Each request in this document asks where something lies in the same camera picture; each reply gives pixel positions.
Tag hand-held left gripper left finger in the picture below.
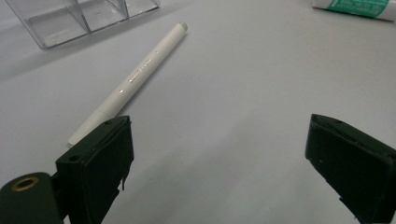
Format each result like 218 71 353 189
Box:
55 115 135 224

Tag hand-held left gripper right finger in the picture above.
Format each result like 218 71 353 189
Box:
304 113 396 224

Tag white pen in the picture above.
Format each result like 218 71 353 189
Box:
65 21 189 149

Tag clear plastic organizer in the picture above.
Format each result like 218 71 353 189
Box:
4 0 162 50

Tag green and white tube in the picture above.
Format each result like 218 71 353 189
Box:
311 0 396 22

